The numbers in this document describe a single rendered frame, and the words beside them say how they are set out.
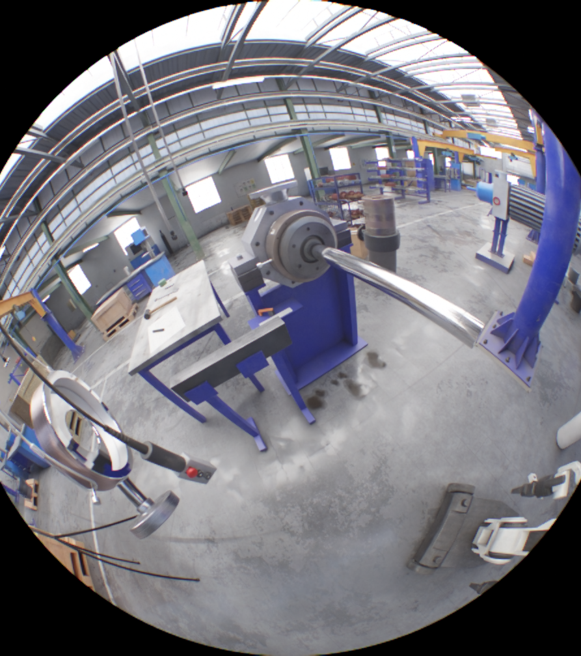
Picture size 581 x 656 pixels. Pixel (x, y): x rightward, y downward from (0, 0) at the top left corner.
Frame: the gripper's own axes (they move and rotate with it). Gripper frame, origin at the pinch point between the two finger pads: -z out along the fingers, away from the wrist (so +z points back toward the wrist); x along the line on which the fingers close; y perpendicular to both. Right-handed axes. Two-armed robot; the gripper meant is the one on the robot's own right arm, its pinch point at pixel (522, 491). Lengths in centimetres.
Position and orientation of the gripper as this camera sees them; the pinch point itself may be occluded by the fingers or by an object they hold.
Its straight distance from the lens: 120.3
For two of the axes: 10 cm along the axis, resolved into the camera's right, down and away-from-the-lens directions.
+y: -5.5, 6.7, -5.1
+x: -8.3, -3.6, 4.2
